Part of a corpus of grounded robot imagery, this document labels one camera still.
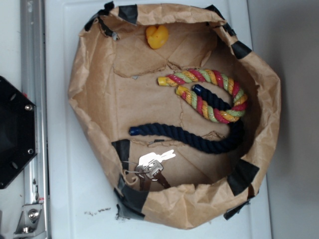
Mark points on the metal corner bracket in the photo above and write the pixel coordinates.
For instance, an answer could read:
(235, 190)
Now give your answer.
(31, 222)

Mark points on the brown paper bag bin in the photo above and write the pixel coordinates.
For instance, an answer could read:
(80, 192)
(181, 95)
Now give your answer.
(204, 94)

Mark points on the yellow rubber duck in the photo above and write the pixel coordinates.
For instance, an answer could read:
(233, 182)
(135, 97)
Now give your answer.
(157, 36)

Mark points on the aluminium extrusion rail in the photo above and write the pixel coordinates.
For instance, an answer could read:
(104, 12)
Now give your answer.
(33, 79)

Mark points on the silver keys bunch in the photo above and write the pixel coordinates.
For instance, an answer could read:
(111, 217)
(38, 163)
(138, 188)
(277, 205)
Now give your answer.
(149, 169)

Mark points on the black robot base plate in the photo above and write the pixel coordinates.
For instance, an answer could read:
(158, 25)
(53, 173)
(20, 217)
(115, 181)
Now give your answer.
(17, 132)

